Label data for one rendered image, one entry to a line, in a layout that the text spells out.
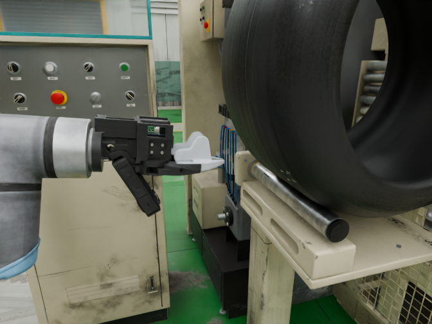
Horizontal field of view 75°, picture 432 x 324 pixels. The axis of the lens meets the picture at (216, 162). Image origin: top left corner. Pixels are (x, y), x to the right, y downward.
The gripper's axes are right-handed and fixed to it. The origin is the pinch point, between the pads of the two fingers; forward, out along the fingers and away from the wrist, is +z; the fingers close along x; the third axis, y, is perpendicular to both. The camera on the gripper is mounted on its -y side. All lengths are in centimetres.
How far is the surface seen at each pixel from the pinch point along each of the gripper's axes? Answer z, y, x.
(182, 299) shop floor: 16, -100, 75
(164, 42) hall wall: 90, 107, 908
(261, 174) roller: 18.5, -7.9, 17.3
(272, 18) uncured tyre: 2.9, 23.1, -7.4
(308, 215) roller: 18.4, -8.3, -4.2
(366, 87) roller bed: 64, 18, 37
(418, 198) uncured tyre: 34.5, -1.7, -11.9
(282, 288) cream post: 40, -55, 27
